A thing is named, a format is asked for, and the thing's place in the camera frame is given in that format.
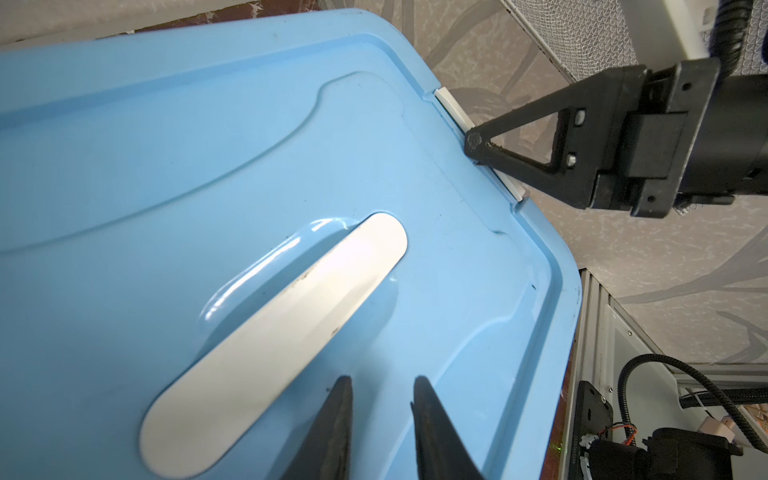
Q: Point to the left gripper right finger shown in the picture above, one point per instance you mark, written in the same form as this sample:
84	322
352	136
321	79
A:
440	453

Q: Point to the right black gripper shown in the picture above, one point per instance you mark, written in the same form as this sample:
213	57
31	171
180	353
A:
636	140

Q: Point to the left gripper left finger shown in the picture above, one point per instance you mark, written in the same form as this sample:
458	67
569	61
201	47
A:
326	450

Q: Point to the blue plastic bin lid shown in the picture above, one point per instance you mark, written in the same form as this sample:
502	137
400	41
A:
202	229

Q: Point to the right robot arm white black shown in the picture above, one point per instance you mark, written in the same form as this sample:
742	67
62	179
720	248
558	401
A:
729	30

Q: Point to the white wire mesh basket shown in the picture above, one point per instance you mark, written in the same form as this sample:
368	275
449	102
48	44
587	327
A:
583	38

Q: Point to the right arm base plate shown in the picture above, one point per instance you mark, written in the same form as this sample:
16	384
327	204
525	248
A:
592	414

